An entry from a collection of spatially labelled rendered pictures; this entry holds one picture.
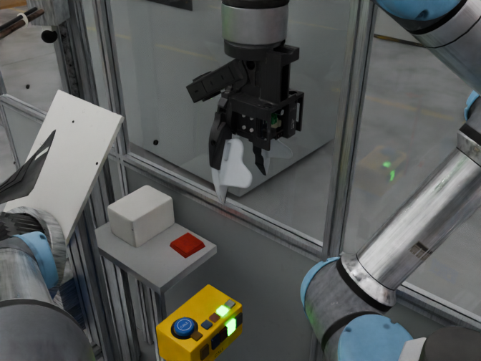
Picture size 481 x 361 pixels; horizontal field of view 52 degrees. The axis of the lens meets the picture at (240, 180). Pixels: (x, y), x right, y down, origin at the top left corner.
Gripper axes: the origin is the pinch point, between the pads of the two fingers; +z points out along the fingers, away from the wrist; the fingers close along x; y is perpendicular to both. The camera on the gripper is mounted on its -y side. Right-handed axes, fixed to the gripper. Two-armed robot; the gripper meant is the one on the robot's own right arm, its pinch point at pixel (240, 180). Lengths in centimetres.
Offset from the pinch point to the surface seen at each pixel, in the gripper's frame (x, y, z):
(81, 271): 6, -63, 59
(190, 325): 0.8, -13.4, 39.8
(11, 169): 86, -289, 148
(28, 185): -13.3, -35.9, 9.0
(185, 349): -3.3, -11.0, 41.1
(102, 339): 6, -60, 84
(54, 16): 24, -81, -5
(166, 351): -3.4, -16.7, 46.1
